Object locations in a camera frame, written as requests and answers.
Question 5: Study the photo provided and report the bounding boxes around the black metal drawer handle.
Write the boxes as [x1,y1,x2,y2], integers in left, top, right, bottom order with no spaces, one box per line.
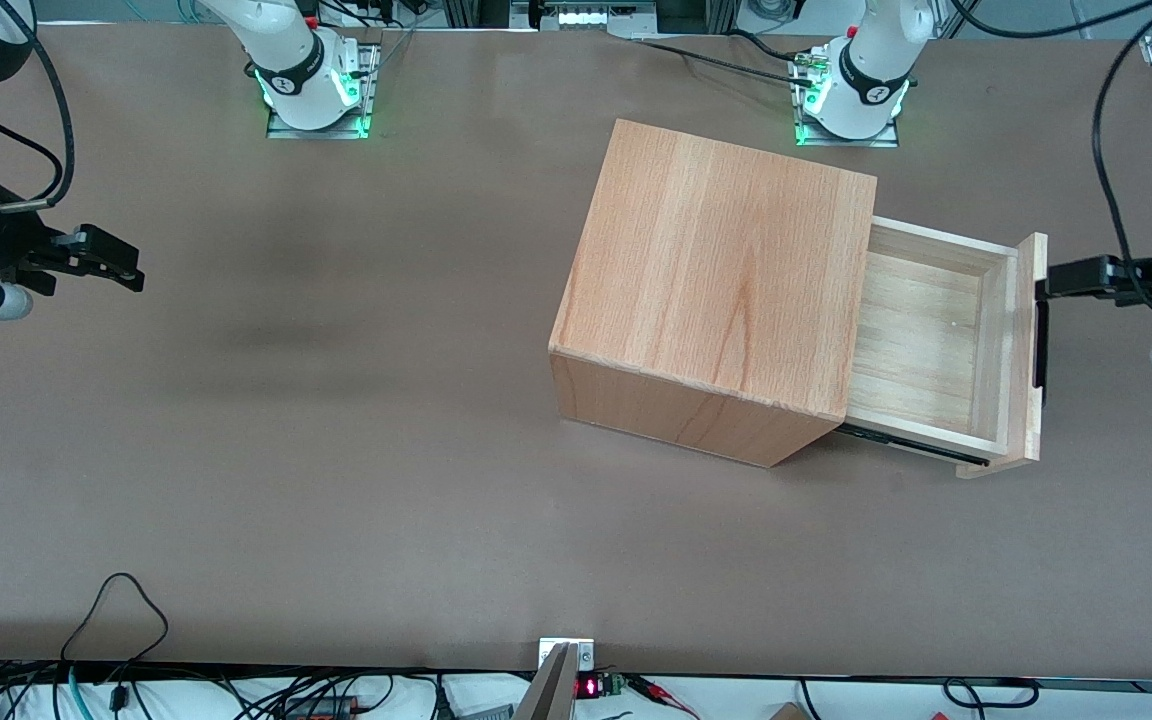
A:
[1032,280,1050,392]

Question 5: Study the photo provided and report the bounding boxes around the light wooden drawer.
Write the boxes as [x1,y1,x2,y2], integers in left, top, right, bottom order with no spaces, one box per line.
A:
[836,215,1049,480]

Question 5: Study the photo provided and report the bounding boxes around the light wooden cabinet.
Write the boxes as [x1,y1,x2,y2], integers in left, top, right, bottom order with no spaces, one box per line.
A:
[548,118,878,469]

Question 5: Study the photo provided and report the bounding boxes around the orange and black device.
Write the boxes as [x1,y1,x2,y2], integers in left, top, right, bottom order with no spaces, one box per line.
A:
[284,694,375,720]

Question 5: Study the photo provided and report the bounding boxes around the device with white lights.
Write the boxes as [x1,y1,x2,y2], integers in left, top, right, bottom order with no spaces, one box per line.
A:
[510,0,659,39]

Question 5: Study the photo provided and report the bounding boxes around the red and black clip leads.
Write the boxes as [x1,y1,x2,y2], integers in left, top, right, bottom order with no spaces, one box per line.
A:
[624,673,701,720]

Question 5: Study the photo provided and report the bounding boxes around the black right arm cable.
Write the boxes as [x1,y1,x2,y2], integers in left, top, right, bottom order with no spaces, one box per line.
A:
[0,0,76,211]

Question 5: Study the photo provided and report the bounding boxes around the black drawer slide rail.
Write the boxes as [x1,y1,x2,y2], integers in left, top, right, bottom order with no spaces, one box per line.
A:
[834,422,991,469]

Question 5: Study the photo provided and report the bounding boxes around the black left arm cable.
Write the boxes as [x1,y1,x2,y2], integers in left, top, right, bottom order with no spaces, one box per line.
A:
[948,0,1152,41]

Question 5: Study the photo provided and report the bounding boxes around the black looped cable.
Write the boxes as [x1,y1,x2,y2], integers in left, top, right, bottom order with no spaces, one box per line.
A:
[60,572,170,691]

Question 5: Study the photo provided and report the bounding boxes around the black coiled cable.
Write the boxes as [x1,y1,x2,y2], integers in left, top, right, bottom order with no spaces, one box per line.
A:
[940,677,1041,710]

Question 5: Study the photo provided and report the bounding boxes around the black cable to arm base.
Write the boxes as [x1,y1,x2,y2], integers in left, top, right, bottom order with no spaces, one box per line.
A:
[634,38,817,87]

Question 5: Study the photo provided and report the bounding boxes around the small metal bracket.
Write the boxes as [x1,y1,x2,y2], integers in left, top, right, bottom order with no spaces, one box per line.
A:
[538,637,596,673]

